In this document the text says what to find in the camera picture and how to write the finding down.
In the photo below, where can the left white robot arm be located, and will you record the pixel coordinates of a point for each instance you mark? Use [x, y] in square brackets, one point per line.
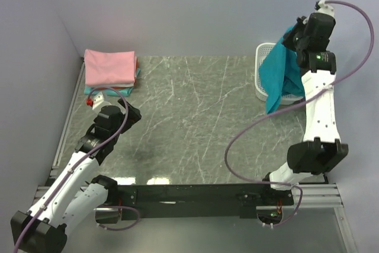
[45, 227]

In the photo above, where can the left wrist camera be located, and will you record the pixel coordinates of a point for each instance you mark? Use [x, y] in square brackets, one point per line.
[98, 102]

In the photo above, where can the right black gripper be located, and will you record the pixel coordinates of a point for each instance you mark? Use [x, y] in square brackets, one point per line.
[286, 40]

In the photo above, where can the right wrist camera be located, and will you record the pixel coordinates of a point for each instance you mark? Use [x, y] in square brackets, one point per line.
[323, 7]

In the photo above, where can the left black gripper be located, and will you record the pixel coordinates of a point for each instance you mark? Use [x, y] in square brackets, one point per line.
[133, 117]

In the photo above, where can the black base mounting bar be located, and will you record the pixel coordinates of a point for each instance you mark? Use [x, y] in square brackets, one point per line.
[199, 200]

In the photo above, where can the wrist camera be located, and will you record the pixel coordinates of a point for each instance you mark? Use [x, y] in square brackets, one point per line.
[323, 7]
[98, 102]

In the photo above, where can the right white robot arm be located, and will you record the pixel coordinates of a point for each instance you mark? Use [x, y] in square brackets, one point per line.
[321, 148]

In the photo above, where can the pink folded t-shirt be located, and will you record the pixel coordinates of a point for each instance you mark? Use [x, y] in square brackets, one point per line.
[93, 59]

